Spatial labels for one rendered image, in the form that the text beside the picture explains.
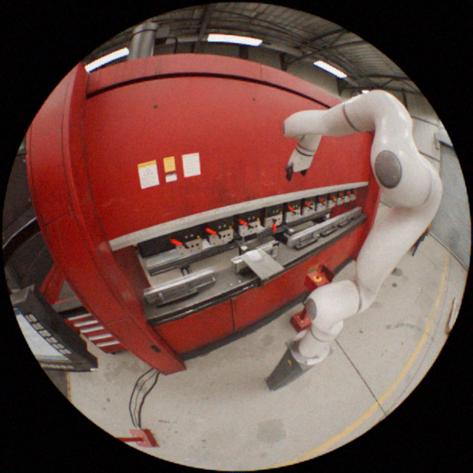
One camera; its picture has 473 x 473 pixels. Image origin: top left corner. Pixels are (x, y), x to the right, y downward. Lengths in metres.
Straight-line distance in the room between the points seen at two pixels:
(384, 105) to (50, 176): 0.92
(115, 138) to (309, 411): 2.32
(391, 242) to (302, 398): 1.65
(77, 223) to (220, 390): 1.65
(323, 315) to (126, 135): 0.95
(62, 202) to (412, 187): 0.86
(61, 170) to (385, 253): 0.91
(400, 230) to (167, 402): 1.94
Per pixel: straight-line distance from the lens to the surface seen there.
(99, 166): 0.85
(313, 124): 0.54
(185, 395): 1.83
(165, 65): 0.93
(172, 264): 1.36
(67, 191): 0.69
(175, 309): 1.14
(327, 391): 1.92
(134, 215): 0.87
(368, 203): 2.89
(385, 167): 0.26
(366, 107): 0.40
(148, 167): 0.82
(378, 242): 0.36
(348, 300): 0.49
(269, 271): 1.11
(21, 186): 0.64
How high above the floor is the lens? 1.75
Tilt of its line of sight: 31 degrees down
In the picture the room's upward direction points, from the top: 2 degrees counter-clockwise
